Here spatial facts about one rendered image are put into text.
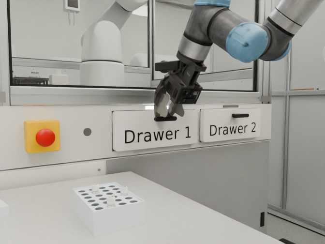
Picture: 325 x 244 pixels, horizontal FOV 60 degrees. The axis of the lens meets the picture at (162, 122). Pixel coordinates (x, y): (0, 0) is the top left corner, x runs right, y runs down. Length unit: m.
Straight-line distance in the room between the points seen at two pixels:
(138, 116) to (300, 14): 0.46
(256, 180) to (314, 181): 1.31
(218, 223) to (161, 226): 0.09
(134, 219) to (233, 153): 0.68
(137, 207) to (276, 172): 2.28
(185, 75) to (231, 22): 0.17
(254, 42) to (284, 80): 2.00
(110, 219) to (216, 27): 0.43
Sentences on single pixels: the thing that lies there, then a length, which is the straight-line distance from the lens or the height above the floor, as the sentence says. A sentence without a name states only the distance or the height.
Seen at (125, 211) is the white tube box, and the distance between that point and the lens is 0.46.
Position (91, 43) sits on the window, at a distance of 0.80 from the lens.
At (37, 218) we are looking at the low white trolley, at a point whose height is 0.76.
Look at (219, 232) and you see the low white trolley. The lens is 0.46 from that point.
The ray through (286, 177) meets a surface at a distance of 2.62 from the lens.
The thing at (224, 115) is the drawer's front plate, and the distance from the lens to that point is 1.01.
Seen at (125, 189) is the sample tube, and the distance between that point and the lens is 0.50.
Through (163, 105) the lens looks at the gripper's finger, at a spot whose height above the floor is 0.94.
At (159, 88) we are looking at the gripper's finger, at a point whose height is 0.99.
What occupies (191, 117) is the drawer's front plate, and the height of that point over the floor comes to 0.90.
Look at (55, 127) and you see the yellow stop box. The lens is 0.70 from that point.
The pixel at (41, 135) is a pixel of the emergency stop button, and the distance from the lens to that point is 0.67.
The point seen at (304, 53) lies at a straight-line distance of 2.50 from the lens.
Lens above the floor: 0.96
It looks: 4 degrees down
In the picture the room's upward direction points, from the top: straight up
